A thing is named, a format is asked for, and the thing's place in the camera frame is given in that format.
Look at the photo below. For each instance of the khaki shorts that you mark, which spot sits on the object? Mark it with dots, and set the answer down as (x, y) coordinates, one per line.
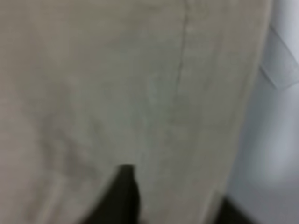
(88, 85)

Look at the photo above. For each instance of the clear tape strip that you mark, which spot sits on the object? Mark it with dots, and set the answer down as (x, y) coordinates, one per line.
(278, 63)

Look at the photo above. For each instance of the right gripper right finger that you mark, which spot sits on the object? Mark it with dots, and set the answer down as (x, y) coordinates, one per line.
(255, 211)

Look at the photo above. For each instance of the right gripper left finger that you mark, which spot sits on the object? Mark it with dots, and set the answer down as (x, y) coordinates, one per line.
(121, 204)

